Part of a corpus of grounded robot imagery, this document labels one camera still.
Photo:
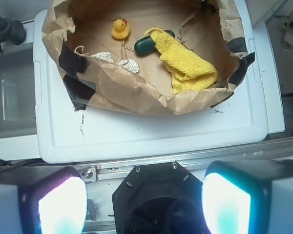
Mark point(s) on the metal corner bracket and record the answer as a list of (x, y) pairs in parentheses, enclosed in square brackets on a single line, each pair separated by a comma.
[(89, 174)]

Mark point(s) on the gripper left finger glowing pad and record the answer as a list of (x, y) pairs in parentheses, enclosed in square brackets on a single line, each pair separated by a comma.
[(42, 200)]

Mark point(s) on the aluminium extrusion rail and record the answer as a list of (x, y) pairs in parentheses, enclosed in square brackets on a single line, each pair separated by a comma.
[(196, 160)]

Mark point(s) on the black knob handle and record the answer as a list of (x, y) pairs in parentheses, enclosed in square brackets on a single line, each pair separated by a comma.
[(12, 31)]

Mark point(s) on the yellow folded cloth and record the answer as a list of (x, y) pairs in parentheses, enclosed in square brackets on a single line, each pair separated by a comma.
[(188, 70)]

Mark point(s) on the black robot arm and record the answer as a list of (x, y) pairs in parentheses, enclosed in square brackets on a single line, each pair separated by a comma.
[(160, 198)]

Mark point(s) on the clear plastic container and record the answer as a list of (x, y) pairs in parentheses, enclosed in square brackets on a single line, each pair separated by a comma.
[(17, 92)]

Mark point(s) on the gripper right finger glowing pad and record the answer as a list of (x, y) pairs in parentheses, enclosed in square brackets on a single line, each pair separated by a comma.
[(249, 197)]

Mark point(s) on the dark green capsule object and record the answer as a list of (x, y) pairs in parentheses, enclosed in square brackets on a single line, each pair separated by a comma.
[(144, 46)]

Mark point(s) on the yellow rubber duck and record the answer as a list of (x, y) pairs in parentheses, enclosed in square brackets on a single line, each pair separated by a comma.
[(120, 29)]

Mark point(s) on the brown paper bag bin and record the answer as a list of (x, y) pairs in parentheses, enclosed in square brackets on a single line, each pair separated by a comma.
[(101, 71)]

